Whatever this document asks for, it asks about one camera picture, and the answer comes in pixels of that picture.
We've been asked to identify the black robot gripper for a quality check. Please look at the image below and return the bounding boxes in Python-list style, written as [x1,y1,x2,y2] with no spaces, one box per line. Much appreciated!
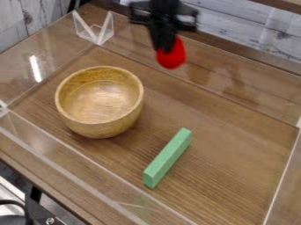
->
[129,0,200,53]

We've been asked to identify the red strawberry toy fruit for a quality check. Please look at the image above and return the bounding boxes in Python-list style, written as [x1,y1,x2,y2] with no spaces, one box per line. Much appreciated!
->
[157,36,186,69]

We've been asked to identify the light wooden bowl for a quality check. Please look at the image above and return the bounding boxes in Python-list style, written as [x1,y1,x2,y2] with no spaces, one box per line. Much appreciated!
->
[54,66,145,139]

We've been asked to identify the green rectangular block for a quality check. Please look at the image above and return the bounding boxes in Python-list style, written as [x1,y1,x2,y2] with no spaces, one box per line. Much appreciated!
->
[142,127,192,189]

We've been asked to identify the clear acrylic corner bracket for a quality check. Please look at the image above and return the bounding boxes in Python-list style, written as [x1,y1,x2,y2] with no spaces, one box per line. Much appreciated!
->
[73,11,114,46]

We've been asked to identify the clear acrylic front wall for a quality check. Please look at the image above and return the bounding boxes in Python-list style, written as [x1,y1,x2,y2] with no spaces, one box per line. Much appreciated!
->
[0,101,197,225]

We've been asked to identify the black table leg bracket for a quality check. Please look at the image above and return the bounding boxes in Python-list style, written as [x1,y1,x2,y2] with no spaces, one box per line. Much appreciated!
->
[24,185,69,225]

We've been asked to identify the black cable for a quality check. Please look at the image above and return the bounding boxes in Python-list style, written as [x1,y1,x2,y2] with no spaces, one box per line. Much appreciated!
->
[0,199,35,225]

